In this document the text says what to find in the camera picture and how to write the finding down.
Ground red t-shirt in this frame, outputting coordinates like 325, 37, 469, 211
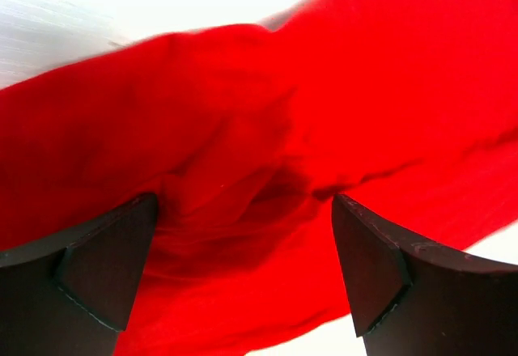
1, 0, 517, 355

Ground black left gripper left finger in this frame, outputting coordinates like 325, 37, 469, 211
1, 193, 157, 356

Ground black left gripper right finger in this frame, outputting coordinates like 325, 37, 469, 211
332, 195, 517, 356

